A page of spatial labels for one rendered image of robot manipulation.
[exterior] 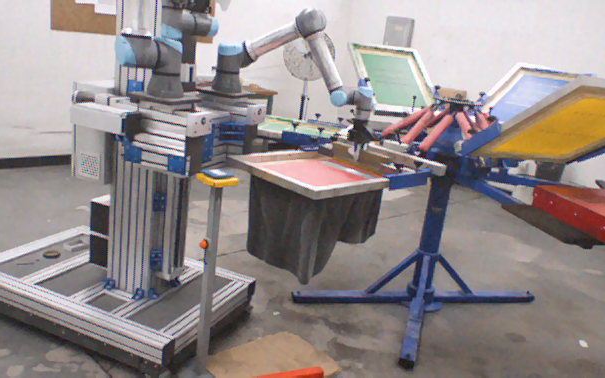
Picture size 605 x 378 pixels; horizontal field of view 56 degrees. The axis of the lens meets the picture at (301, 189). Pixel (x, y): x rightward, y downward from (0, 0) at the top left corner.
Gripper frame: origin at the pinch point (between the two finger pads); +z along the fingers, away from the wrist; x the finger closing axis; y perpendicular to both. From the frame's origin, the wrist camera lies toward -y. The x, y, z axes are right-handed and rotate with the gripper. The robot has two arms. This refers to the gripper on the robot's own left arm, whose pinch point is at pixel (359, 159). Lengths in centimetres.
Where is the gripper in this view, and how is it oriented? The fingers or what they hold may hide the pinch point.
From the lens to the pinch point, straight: 287.2
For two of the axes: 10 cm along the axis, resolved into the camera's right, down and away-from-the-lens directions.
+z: -1.1, 9.6, 2.6
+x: -7.1, 1.1, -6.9
